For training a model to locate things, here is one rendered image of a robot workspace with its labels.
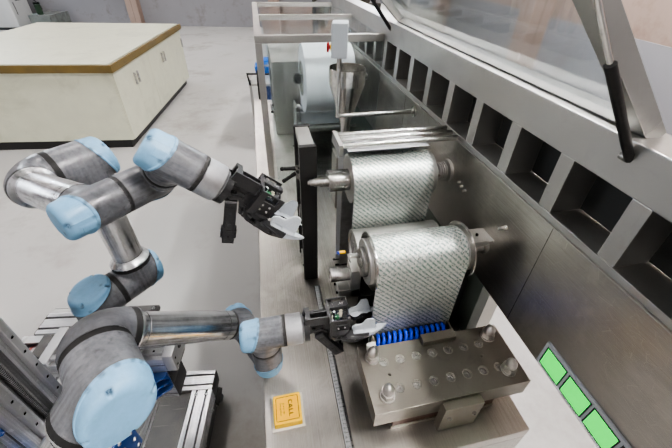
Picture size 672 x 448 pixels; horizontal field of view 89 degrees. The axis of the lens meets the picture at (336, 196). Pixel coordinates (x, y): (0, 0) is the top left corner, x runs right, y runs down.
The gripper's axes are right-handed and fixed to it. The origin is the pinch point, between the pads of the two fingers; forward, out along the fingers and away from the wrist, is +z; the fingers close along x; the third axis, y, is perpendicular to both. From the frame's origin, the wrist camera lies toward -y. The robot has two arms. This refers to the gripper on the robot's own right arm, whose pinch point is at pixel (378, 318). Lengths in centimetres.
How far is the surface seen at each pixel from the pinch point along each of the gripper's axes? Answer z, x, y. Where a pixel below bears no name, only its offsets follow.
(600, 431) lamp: 29.3, -36.1, 9.7
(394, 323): 4.7, -0.2, -3.0
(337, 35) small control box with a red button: -1, 58, 59
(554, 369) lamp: 29.3, -24.6, 9.6
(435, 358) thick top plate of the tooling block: 12.7, -10.2, -5.9
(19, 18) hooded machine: -646, 1125, -82
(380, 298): -0.5, -0.2, 8.9
